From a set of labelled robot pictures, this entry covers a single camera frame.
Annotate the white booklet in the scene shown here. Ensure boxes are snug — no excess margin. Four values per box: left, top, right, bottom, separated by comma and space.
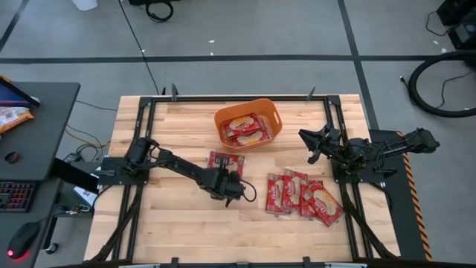
72, 185, 98, 208

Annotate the yellow cable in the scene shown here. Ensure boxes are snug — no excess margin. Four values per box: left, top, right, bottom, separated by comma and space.
64, 127, 112, 148

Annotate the thick black hose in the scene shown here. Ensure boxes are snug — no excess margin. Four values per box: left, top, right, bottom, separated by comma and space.
407, 49, 476, 119

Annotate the computer monitor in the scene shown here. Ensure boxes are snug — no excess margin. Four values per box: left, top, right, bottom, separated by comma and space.
0, 75, 42, 109

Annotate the black caster wheel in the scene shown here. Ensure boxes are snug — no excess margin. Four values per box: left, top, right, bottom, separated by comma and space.
43, 241, 61, 256

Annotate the long black floor cable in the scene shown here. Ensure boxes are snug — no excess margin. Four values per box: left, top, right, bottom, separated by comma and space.
118, 0, 161, 96

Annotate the white bucket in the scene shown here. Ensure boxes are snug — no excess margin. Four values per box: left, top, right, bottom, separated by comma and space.
71, 0, 99, 12

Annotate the orange plastic basket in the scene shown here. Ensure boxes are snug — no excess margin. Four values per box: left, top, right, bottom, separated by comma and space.
213, 98, 283, 151

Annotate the black equipment case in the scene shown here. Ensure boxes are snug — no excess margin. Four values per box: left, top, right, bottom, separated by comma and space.
436, 0, 476, 51

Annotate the black computer mouse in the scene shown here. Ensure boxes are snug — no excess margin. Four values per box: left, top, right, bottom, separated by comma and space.
6, 221, 42, 261

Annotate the black desk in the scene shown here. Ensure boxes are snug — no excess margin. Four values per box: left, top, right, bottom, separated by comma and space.
0, 81, 81, 268

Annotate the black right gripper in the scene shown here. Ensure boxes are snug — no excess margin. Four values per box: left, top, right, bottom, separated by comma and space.
297, 124, 344, 165

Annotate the key ring with carabiner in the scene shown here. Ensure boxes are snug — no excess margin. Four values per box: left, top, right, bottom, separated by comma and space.
64, 203, 92, 217

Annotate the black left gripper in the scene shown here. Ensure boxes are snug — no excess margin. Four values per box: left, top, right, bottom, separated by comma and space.
207, 156, 246, 200

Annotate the black mat with hazard stripe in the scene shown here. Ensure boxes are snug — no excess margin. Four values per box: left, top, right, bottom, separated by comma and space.
367, 129, 434, 262

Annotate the small round black object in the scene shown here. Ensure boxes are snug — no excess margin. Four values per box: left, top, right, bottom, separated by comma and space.
4, 150, 22, 165

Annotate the orange snack bag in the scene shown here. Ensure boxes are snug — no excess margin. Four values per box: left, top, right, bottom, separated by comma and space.
0, 106, 36, 135

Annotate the black coiled cable loop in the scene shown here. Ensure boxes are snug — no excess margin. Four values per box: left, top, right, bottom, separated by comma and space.
144, 0, 176, 24

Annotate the backlit keyboard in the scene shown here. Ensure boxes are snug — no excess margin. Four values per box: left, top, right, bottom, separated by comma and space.
0, 180, 39, 214

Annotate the black desk foot bar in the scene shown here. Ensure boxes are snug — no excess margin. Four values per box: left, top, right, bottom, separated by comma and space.
50, 157, 100, 195

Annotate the thin black plug cable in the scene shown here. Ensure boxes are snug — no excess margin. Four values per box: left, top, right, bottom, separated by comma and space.
399, 70, 476, 109

